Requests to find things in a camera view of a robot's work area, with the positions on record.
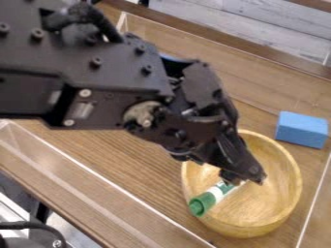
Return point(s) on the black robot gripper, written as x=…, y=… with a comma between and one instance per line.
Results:
x=192, y=120

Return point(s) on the black metal table leg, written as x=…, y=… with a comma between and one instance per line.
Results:
x=41, y=212

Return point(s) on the green and white marker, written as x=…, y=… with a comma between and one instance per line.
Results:
x=200, y=203

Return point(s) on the blue foam block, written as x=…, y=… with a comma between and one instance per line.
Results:
x=302, y=129

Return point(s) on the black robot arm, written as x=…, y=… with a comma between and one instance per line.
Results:
x=81, y=77

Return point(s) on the brown wooden bowl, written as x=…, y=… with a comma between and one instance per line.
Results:
x=254, y=209

